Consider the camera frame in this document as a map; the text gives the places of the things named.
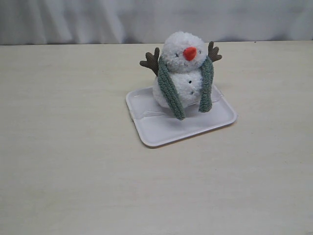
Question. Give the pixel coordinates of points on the white plush snowman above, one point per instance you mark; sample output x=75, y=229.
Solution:
x=183, y=54

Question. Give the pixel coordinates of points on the white plastic tray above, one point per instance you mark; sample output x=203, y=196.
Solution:
x=156, y=126

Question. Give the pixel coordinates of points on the green knitted scarf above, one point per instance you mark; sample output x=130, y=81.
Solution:
x=170, y=92

